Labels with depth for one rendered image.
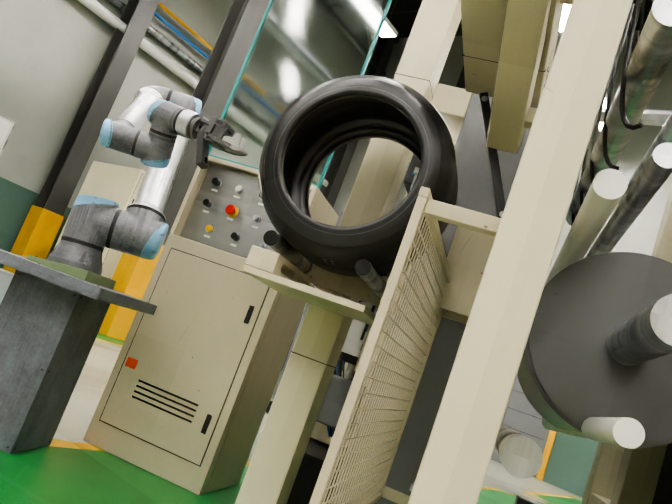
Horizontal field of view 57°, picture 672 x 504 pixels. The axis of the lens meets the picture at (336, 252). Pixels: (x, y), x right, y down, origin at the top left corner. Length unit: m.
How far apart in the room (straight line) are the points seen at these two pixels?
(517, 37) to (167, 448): 1.89
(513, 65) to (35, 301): 1.70
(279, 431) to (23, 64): 8.44
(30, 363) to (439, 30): 1.81
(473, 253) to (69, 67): 8.84
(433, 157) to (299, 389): 0.85
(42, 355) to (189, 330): 0.57
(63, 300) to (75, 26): 8.30
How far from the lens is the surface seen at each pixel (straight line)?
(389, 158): 2.16
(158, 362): 2.62
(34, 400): 2.33
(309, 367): 2.04
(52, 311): 2.31
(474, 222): 1.16
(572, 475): 10.84
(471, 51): 1.99
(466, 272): 1.94
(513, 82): 1.85
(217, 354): 2.51
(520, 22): 1.72
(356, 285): 2.02
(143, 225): 2.37
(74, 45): 10.34
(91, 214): 2.39
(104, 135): 2.18
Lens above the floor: 0.64
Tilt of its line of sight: 9 degrees up
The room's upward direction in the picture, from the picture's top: 20 degrees clockwise
